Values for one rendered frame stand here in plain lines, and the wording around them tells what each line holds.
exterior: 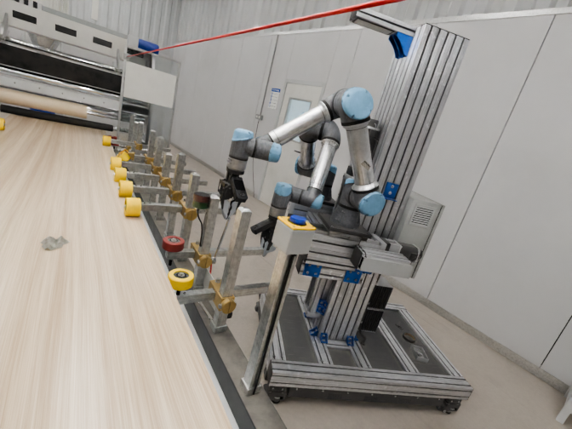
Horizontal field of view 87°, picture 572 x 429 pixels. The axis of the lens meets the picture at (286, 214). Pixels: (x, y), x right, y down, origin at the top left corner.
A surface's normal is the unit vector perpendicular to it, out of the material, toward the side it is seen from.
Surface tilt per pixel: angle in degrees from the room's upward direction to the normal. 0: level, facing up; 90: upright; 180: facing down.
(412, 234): 90
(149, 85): 90
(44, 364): 0
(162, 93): 90
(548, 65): 90
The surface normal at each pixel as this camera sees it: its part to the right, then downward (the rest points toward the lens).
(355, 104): 0.18, 0.22
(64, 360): 0.25, -0.93
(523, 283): -0.76, 0.00
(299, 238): 0.53, 0.37
